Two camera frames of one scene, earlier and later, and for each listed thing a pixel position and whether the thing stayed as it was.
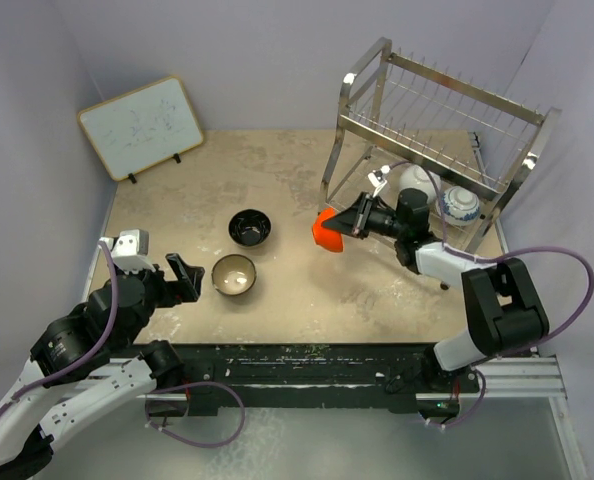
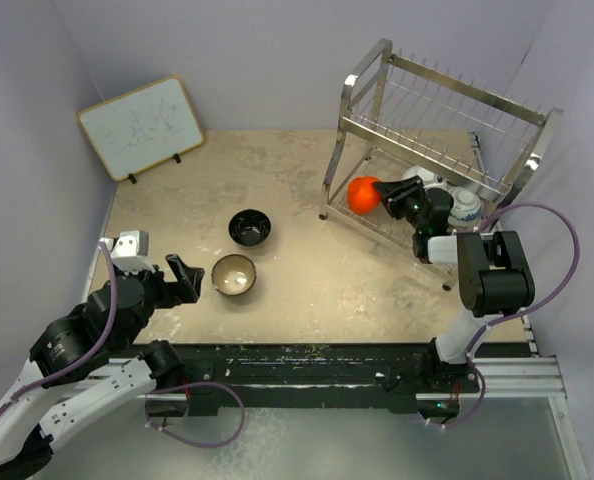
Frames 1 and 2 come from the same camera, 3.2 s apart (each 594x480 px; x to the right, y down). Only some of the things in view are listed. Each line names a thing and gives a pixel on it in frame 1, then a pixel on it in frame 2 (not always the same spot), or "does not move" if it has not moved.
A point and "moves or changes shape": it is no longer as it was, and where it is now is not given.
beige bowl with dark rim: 233,274 does not move
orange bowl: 329,239 moves or changes shape
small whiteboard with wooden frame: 143,128 does not move
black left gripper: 189,275 does not move
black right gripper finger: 353,219 to 393,190
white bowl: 415,176 does not move
